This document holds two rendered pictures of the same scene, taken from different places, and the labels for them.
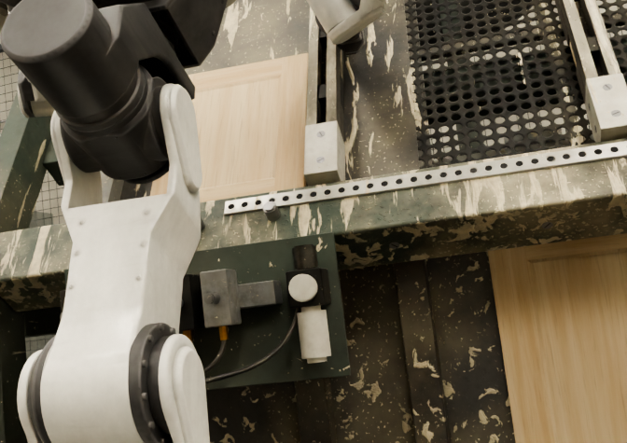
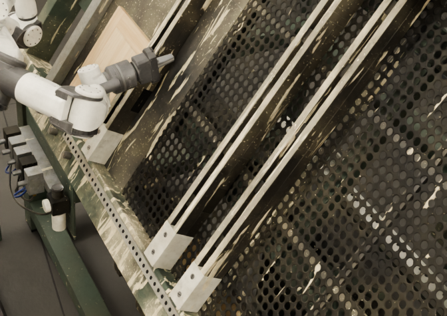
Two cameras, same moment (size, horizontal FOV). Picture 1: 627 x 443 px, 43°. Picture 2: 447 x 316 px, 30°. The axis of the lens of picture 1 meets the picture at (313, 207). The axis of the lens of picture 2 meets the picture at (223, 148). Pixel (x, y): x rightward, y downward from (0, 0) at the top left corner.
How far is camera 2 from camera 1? 2.71 m
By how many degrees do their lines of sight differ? 63
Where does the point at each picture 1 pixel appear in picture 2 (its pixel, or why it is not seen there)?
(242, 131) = not seen: hidden behind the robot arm
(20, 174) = (56, 16)
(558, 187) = (121, 257)
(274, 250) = (62, 173)
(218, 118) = (109, 61)
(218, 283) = (26, 178)
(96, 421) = not seen: outside the picture
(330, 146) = (95, 144)
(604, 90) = (162, 235)
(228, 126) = not seen: hidden behind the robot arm
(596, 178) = (130, 269)
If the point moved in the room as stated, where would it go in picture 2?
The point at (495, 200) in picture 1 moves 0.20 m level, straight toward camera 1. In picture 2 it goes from (107, 238) to (43, 255)
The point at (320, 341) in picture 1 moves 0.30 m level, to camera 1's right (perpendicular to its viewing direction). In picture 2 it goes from (54, 225) to (102, 279)
